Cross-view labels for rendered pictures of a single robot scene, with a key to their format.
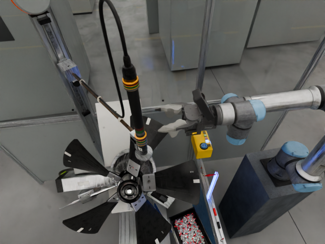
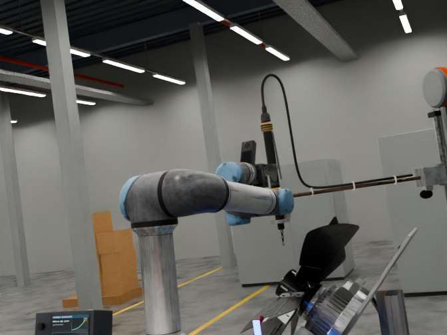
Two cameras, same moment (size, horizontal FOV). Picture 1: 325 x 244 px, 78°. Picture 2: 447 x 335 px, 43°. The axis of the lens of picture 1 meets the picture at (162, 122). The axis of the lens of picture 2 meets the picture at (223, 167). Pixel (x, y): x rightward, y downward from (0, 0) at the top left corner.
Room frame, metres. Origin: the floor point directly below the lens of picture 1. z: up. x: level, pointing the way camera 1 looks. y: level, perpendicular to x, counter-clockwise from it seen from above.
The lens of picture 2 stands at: (1.29, -1.81, 1.58)
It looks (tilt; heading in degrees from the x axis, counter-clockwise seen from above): 3 degrees up; 119
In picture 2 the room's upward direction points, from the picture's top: 8 degrees counter-clockwise
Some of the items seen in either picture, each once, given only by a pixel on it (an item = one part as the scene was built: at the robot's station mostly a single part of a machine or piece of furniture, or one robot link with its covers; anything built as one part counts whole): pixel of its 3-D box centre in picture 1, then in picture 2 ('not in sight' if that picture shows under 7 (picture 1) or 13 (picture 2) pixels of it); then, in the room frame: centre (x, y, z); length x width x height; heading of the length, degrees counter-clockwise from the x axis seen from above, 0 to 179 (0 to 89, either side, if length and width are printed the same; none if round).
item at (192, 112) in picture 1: (199, 118); (251, 175); (0.46, -0.13, 1.63); 0.12 x 0.08 x 0.09; 95
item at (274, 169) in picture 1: (283, 164); not in sight; (0.57, -0.71, 1.06); 0.15 x 0.15 x 0.10
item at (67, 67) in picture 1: (68, 69); (432, 175); (0.92, 0.48, 1.54); 0.10 x 0.07 x 0.08; 40
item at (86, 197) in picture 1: (86, 197); not in sight; (0.42, 0.43, 1.08); 0.07 x 0.04 x 0.06; 105
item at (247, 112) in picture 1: (245, 112); (233, 175); (0.47, -0.29, 1.64); 0.11 x 0.08 x 0.09; 95
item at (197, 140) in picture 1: (201, 144); not in sight; (0.77, -0.25, 1.02); 0.16 x 0.10 x 0.11; 5
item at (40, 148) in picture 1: (149, 144); not in sight; (1.16, 0.14, 0.50); 2.59 x 0.03 x 0.91; 95
